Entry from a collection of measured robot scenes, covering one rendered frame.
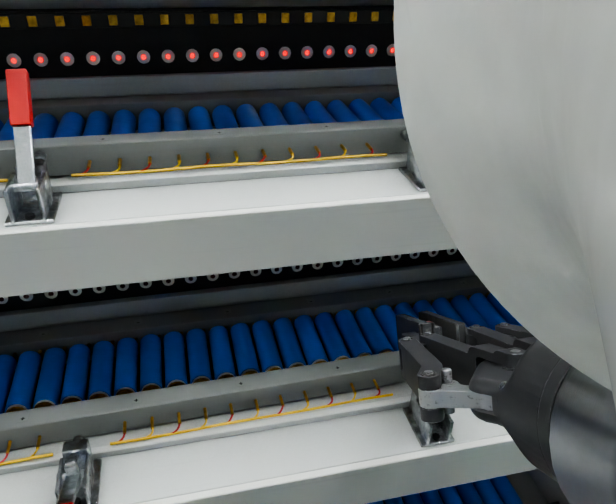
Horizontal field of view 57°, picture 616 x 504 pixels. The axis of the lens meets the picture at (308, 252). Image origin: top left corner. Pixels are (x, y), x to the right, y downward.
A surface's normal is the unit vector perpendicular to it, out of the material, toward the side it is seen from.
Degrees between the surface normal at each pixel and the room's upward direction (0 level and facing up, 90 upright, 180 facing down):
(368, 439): 19
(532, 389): 66
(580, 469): 92
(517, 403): 77
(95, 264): 109
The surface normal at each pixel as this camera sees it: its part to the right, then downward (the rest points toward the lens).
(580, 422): -0.95, -0.23
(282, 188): 0.03, -0.85
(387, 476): 0.23, 0.51
